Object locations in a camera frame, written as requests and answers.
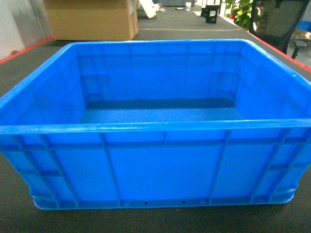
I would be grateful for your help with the white angled object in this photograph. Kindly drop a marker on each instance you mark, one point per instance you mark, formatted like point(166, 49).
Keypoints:
point(149, 8)

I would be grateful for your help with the black office chair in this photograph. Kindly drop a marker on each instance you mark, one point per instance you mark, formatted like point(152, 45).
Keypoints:
point(274, 21)

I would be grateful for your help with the black box with label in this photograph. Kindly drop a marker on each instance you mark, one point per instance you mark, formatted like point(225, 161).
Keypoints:
point(211, 14)

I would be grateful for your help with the green potted plant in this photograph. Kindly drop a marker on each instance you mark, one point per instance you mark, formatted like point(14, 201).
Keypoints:
point(240, 12)

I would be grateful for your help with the large blue plastic crate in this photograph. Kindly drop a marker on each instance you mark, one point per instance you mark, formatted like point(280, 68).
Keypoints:
point(148, 124)

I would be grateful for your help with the large cardboard box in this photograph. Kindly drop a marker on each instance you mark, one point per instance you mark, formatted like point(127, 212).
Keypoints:
point(92, 20)

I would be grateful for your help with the white paper cup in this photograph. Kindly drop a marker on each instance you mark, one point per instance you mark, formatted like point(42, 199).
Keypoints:
point(188, 6)

